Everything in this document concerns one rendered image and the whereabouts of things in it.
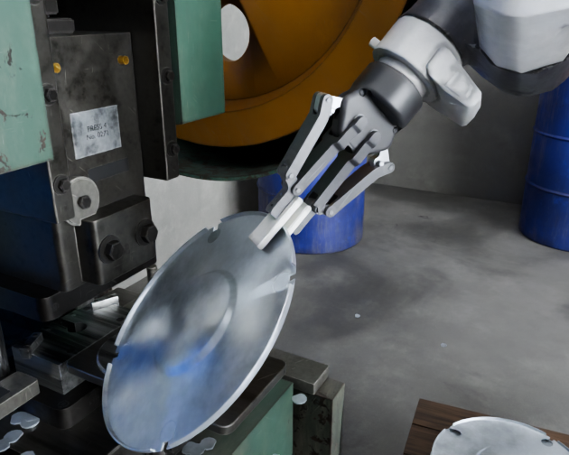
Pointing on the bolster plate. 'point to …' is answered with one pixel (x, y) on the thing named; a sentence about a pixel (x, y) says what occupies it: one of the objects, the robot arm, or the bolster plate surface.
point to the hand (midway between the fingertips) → (280, 223)
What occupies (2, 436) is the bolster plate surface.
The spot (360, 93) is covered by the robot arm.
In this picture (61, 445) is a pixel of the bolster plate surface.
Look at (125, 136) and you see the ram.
